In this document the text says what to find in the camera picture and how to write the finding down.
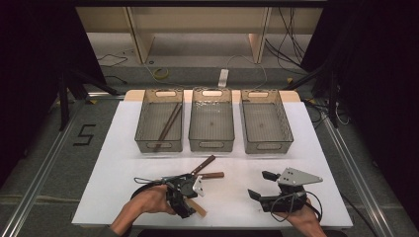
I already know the long metal floor rail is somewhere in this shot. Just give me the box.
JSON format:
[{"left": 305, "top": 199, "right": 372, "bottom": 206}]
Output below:
[
  {"left": 0, "top": 98, "right": 83, "bottom": 237},
  {"left": 320, "top": 115, "right": 396, "bottom": 237}
]

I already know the grey translucent plastic basket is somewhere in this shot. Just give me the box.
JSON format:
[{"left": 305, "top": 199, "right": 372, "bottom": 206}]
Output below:
[
  {"left": 188, "top": 87, "right": 235, "bottom": 153},
  {"left": 133, "top": 88, "right": 185, "bottom": 153},
  {"left": 240, "top": 88, "right": 294, "bottom": 155}
]

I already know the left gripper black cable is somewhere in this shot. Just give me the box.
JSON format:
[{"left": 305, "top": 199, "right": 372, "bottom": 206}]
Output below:
[{"left": 130, "top": 177, "right": 172, "bottom": 200}]

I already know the yellow tape roll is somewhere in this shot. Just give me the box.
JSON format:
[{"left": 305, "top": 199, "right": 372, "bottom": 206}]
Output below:
[{"left": 153, "top": 67, "right": 170, "bottom": 81}]

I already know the white power strip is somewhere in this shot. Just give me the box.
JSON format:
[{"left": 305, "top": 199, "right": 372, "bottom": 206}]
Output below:
[{"left": 217, "top": 68, "right": 230, "bottom": 89}]

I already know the bundle of black cables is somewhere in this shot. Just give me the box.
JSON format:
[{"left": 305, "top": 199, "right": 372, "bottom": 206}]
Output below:
[{"left": 265, "top": 7, "right": 309, "bottom": 75}]

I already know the black metal stand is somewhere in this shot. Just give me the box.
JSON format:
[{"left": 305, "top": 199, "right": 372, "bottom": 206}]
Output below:
[
  {"left": 283, "top": 62, "right": 340, "bottom": 128},
  {"left": 58, "top": 67, "right": 122, "bottom": 132}
]

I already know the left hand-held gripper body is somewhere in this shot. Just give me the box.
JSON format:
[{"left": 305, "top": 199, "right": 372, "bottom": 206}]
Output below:
[{"left": 162, "top": 173, "right": 206, "bottom": 207}]

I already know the red-brown-handled metal cutlery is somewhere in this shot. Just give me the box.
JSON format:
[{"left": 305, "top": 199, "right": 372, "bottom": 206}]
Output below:
[{"left": 189, "top": 171, "right": 225, "bottom": 182}]

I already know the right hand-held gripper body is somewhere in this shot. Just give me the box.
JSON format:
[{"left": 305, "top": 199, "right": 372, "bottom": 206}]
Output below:
[{"left": 260, "top": 167, "right": 324, "bottom": 213}]

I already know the white board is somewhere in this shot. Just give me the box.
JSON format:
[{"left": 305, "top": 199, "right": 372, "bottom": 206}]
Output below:
[{"left": 71, "top": 100, "right": 354, "bottom": 229}]

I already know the light wooden shelf unit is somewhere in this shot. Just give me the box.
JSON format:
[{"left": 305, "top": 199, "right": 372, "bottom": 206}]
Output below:
[{"left": 76, "top": 6, "right": 324, "bottom": 65}]

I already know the white power cable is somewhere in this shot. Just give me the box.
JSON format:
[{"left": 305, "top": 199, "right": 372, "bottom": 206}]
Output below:
[{"left": 226, "top": 53, "right": 269, "bottom": 90}]

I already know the dark curtain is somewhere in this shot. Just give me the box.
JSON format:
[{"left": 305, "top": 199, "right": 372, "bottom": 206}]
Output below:
[
  {"left": 0, "top": 0, "right": 108, "bottom": 186},
  {"left": 300, "top": 0, "right": 419, "bottom": 228}
]

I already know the person's left hand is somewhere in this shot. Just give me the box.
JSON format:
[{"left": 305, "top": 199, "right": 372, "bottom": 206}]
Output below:
[{"left": 129, "top": 184, "right": 177, "bottom": 216}]

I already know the light wooden utensil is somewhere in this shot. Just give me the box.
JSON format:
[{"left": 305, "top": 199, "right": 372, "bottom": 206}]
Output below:
[{"left": 186, "top": 197, "right": 208, "bottom": 218}]

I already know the black floor cable loop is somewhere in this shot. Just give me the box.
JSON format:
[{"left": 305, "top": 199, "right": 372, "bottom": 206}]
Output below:
[{"left": 98, "top": 53, "right": 128, "bottom": 68}]

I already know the person's right hand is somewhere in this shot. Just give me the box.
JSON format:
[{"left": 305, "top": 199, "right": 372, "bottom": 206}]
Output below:
[{"left": 275, "top": 197, "right": 323, "bottom": 232}]

